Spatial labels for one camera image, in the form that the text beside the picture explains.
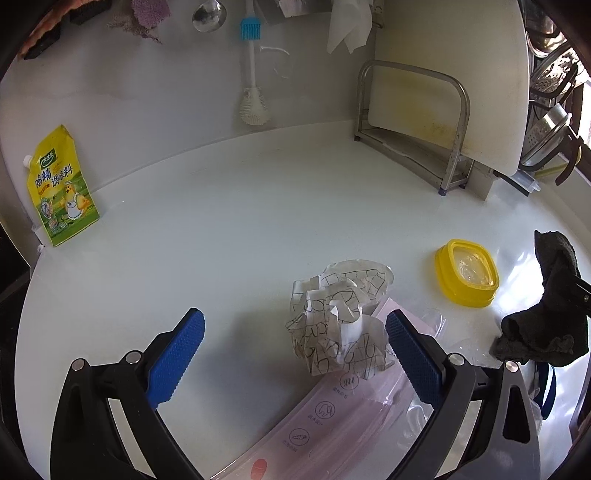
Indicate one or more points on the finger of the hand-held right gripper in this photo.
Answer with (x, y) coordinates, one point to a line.
(584, 297)

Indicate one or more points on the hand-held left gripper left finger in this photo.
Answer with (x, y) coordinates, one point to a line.
(178, 360)

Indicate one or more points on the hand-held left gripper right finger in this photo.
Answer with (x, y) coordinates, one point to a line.
(415, 362)

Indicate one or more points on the black cloth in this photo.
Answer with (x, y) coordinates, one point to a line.
(554, 295)

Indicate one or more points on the yellow plastic container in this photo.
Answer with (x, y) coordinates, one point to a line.
(445, 277)

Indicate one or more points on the printed paper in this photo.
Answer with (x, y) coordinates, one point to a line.
(332, 323)

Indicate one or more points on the pink toothbrush package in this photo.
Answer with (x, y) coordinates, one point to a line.
(332, 424)

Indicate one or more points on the yellow seasoning pouch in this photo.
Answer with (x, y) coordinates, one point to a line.
(60, 194)

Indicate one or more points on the metal cutting board rack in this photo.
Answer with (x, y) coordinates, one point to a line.
(457, 120)

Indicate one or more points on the perforated metal steamer plate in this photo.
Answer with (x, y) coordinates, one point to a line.
(554, 74)

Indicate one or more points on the white cutting board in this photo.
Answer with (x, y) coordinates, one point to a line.
(438, 69)

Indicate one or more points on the white bottle brush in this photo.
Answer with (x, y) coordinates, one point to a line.
(251, 69)

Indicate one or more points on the metal ladle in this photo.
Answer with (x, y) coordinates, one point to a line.
(207, 16)

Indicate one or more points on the white hanging cloth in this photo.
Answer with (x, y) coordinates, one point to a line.
(346, 23)

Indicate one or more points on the purple grey hanging cloth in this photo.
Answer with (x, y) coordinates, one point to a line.
(147, 9)

